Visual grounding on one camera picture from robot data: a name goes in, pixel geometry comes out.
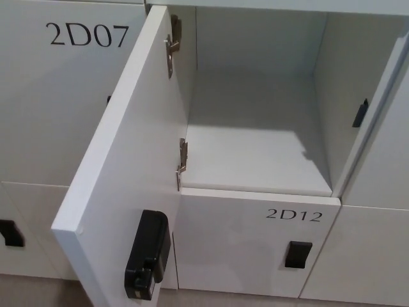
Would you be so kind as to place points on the small metal door hinge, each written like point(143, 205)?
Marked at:
point(182, 161)

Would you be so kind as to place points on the white door marked 2D12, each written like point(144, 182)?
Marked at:
point(249, 243)

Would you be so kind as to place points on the large metal door hinge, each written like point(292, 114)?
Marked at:
point(173, 44)

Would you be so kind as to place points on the white door marked 2D07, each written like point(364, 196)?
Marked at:
point(57, 96)

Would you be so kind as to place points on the tall white locker door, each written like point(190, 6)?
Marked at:
point(383, 134)

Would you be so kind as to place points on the plain white locker door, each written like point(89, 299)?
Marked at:
point(361, 256)

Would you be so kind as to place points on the black lock box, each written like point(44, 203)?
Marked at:
point(148, 256)

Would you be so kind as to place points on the black lock strike plate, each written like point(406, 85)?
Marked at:
point(359, 114)

